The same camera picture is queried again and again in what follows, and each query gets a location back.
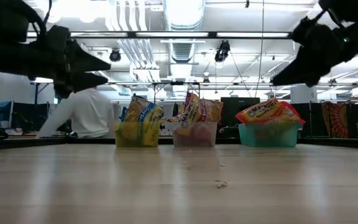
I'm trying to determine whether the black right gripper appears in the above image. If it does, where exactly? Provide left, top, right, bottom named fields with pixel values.
left=270, top=23, right=358, bottom=88

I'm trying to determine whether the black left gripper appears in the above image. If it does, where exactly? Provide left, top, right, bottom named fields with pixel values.
left=0, top=39, right=112, bottom=100

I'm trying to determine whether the orange Maruchan noodle pack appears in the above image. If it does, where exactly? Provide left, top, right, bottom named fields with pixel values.
left=234, top=98, right=306, bottom=126

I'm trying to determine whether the red Maruchan noodle pack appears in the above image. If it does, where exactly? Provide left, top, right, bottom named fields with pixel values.
left=167, top=91, right=202, bottom=136
left=199, top=98, right=224, bottom=123

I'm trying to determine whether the black ceiling spotlight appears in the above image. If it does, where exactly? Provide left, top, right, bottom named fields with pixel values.
left=109, top=48, right=122, bottom=62
left=214, top=40, right=231, bottom=62

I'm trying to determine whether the person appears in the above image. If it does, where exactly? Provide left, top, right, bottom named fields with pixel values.
left=37, top=87, right=117, bottom=139

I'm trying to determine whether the patterned tapestry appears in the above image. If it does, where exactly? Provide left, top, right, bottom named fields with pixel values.
left=321, top=101, right=351, bottom=139

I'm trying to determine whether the black monitor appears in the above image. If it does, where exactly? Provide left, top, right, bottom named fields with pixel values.
left=218, top=96, right=260, bottom=139

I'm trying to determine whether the green plastic container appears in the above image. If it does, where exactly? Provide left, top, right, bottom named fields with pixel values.
left=237, top=123, right=301, bottom=148

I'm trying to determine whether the black partition panel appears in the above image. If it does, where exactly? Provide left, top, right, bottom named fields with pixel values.
left=12, top=102, right=51, bottom=133

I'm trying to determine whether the yellow plastic container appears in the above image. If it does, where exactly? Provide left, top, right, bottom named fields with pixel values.
left=114, top=120, right=162, bottom=148

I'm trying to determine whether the blue monitor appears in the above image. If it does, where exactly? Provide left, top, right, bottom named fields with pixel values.
left=0, top=101, right=14, bottom=123

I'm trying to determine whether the black ceiling light track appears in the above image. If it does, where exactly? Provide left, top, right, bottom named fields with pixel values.
left=26, top=30, right=293, bottom=40

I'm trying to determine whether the ceiling air vent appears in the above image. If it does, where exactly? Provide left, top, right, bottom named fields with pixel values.
left=172, top=42, right=193, bottom=63

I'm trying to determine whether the clear plastic container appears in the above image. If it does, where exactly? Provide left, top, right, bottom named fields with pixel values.
left=172, top=121, right=218, bottom=148

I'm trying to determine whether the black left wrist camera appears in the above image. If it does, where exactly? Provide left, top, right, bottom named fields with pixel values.
left=46, top=24, right=71, bottom=54

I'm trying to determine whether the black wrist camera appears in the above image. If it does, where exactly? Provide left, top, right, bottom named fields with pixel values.
left=46, top=24, right=71, bottom=54
left=291, top=16, right=318, bottom=44

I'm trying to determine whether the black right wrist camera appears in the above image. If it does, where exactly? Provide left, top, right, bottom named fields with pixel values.
left=291, top=16, right=318, bottom=44

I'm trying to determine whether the black partition wall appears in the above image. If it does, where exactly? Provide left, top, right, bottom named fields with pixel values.
left=290, top=101, right=358, bottom=139

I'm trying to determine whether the black aluminium extrusion frame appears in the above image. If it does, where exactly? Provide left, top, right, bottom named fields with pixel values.
left=0, top=136, right=358, bottom=152

